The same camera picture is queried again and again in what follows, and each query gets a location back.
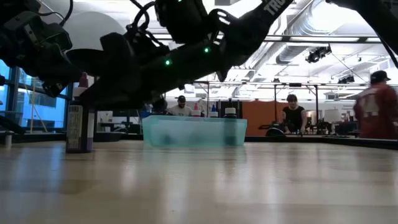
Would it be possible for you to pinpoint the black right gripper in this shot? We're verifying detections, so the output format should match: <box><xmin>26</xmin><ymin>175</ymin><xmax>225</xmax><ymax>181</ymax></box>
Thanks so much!
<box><xmin>77</xmin><ymin>39</ymin><xmax>231</xmax><ymax>110</ymax></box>

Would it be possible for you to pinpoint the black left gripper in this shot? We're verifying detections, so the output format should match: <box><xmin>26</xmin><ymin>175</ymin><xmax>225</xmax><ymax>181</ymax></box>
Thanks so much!
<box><xmin>15</xmin><ymin>51</ymin><xmax>84</xmax><ymax>97</ymax></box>

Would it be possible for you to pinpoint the large purple-capped colouring bottle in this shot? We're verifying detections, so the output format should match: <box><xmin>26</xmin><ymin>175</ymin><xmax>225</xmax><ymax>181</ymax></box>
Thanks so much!
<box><xmin>65</xmin><ymin>72</ymin><xmax>96</xmax><ymax>154</ymax></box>

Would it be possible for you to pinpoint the white globe lamp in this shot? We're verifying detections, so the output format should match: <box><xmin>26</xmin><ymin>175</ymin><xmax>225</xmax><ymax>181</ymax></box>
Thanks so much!
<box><xmin>63</xmin><ymin>11</ymin><xmax>128</xmax><ymax>142</ymax></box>

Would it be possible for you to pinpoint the large window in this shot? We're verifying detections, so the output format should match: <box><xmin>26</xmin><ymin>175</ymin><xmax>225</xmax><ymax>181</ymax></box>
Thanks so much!
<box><xmin>0</xmin><ymin>57</ymin><xmax>68</xmax><ymax>130</ymax></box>

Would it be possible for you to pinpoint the person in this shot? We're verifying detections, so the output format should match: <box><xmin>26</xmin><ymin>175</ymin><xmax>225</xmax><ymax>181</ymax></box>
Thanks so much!
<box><xmin>280</xmin><ymin>94</ymin><xmax>308</xmax><ymax>135</ymax></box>
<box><xmin>167</xmin><ymin>95</ymin><xmax>193</xmax><ymax>118</ymax></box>
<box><xmin>353</xmin><ymin>70</ymin><xmax>398</xmax><ymax>140</ymax></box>

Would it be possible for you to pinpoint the small white cylinder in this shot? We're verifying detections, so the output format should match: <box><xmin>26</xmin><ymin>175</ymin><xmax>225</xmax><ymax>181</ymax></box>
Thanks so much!
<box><xmin>4</xmin><ymin>130</ymin><xmax>14</xmax><ymax>149</ymax></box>

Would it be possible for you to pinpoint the orange partition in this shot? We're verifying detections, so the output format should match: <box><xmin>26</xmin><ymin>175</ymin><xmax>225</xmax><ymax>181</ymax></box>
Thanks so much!
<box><xmin>241</xmin><ymin>101</ymin><xmax>289</xmax><ymax>137</ymax></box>

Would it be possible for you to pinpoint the black ceiling spotlight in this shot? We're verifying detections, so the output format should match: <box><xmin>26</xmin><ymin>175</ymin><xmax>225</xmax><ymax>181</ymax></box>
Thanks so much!
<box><xmin>305</xmin><ymin>45</ymin><xmax>332</xmax><ymax>65</ymax></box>

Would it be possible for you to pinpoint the black left wrist camera cable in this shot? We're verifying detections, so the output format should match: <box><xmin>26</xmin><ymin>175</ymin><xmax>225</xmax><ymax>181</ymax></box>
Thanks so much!
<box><xmin>39</xmin><ymin>0</ymin><xmax>73</xmax><ymax>26</ymax></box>

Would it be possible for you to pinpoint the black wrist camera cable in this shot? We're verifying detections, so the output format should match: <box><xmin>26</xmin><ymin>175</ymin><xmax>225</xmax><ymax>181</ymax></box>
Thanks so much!
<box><xmin>39</xmin><ymin>0</ymin><xmax>73</xmax><ymax>26</ymax></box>
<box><xmin>126</xmin><ymin>0</ymin><xmax>170</xmax><ymax>50</ymax></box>

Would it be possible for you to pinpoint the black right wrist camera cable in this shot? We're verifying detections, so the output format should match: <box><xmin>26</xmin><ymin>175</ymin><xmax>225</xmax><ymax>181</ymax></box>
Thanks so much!
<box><xmin>126</xmin><ymin>0</ymin><xmax>170</xmax><ymax>50</ymax></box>

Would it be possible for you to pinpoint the silver ventilation duct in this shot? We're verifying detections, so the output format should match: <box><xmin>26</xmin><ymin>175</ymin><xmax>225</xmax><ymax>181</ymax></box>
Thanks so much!
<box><xmin>236</xmin><ymin>0</ymin><xmax>346</xmax><ymax>72</ymax></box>

